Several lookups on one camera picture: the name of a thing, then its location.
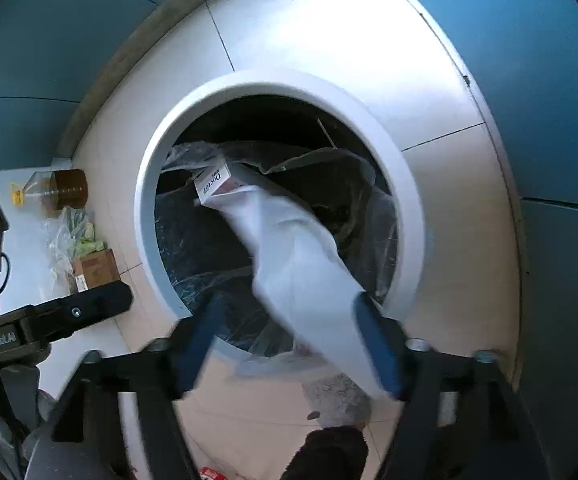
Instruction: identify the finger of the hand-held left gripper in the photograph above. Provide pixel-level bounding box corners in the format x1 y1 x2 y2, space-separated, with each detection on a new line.
28 281 135 343

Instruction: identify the clear bag of vegetables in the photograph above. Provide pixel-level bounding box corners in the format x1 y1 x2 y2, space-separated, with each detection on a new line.
43 206 106 291

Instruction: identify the brown cardboard box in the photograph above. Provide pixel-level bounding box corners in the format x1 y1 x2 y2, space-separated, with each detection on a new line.
72 248 121 291

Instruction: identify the white plastic bag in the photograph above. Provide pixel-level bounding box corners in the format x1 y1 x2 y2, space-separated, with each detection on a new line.
200 167 389 397

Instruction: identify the dark fuzzy cloth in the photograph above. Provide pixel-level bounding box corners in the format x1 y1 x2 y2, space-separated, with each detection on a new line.
280 425 370 480

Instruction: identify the white box with red label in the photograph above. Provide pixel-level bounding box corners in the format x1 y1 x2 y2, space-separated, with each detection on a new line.
191 157 234 201

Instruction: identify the clear bin liner bag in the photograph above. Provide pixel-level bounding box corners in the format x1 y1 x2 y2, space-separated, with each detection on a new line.
156 141 400 356

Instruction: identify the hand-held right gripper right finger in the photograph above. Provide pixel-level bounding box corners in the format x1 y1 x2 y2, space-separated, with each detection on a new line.
350 292 564 480

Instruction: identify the round white trash bin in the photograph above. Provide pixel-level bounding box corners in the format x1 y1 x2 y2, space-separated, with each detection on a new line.
136 70 426 361

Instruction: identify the cooking oil bottle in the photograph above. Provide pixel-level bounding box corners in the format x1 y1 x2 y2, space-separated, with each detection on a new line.
10 169 89 211

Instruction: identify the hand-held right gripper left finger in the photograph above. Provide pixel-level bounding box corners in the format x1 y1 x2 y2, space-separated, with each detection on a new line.
52 294 230 480

